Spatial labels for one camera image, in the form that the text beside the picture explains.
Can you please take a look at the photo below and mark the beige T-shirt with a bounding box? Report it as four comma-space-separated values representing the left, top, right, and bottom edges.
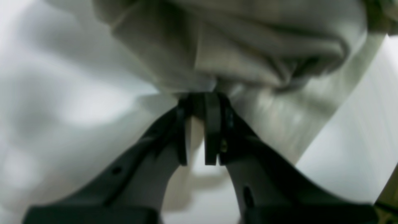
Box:
46, 0, 397, 164

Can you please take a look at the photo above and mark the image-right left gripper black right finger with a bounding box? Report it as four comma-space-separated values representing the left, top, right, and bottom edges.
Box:
204, 93, 378, 224

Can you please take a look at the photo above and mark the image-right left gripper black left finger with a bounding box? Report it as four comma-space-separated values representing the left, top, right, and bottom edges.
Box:
23, 96, 190, 224

